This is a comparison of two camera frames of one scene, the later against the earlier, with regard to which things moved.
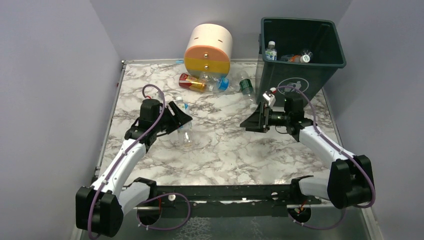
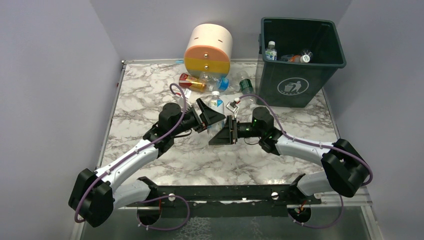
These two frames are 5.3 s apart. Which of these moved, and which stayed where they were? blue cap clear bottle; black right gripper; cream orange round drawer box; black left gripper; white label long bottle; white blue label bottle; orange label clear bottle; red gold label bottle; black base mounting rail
Moved: black left gripper; black right gripper; white label long bottle
Stayed: red gold label bottle; blue cap clear bottle; orange label clear bottle; cream orange round drawer box; black base mounting rail; white blue label bottle
